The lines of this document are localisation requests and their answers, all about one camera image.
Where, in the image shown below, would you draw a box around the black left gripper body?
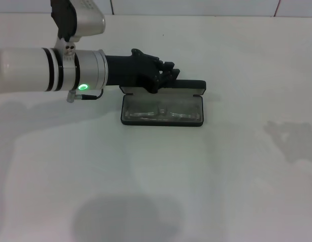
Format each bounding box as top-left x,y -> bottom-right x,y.
104,48 -> 163,94

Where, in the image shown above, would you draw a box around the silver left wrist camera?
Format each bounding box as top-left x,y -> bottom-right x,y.
50,0 -> 106,43

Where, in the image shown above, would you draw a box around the black glasses case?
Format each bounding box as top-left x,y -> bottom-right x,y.
119,79 -> 207,127

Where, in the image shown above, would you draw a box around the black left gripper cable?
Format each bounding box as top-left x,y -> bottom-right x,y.
67,88 -> 104,103

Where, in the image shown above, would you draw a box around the clear white glasses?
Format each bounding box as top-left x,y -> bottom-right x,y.
124,100 -> 201,122

